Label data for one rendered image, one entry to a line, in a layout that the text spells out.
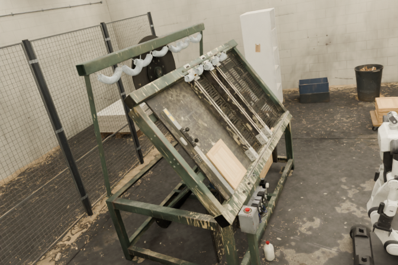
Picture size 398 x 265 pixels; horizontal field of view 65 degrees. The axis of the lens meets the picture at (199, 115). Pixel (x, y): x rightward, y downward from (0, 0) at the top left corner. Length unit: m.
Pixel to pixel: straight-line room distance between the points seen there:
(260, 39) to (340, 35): 2.05
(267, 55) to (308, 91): 1.22
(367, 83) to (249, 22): 2.58
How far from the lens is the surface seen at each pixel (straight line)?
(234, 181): 2.93
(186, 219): 2.88
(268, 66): 6.63
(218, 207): 2.61
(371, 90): 7.00
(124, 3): 9.34
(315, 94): 7.08
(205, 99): 3.17
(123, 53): 3.10
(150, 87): 2.69
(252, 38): 6.57
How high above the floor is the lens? 2.53
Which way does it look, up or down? 20 degrees down
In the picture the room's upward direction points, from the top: 11 degrees counter-clockwise
